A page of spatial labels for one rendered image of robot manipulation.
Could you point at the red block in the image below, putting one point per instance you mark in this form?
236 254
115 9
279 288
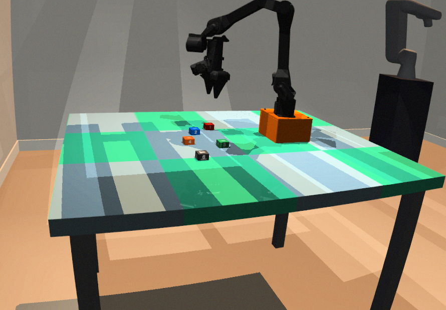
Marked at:
208 126

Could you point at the green block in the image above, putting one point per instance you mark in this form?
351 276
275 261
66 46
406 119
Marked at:
222 143

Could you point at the blue block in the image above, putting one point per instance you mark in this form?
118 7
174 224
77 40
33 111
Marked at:
194 131

